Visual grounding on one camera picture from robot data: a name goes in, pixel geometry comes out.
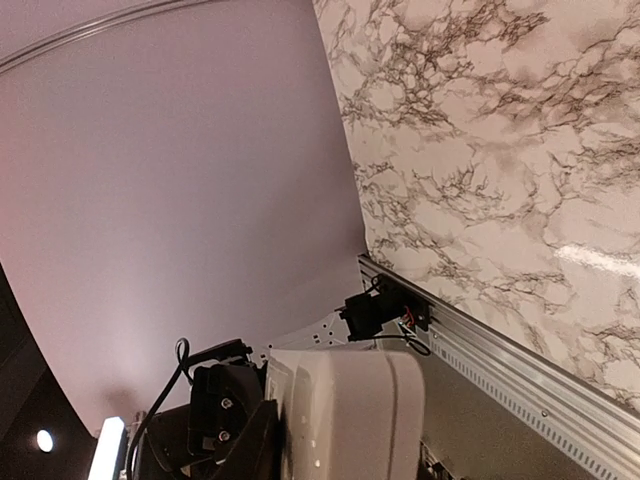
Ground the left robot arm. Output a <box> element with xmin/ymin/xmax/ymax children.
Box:
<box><xmin>125</xmin><ymin>340</ymin><xmax>426</xmax><ymax>479</ymax></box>

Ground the ceiling spot light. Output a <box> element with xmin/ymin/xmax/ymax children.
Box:
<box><xmin>36</xmin><ymin>429</ymin><xmax>55</xmax><ymax>454</ymax></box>

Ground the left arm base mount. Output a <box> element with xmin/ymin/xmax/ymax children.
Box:
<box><xmin>337</xmin><ymin>274</ymin><xmax>432</xmax><ymax>357</ymax></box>

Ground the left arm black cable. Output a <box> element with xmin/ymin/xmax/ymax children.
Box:
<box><xmin>124</xmin><ymin>337</ymin><xmax>194</xmax><ymax>480</ymax></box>

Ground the left aluminium corner post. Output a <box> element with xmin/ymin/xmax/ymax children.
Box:
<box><xmin>1</xmin><ymin>0</ymin><xmax>210</xmax><ymax>75</ymax></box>

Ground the aluminium front rail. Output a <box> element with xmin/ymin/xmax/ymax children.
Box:
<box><xmin>259</xmin><ymin>252</ymin><xmax>640</xmax><ymax>480</ymax></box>

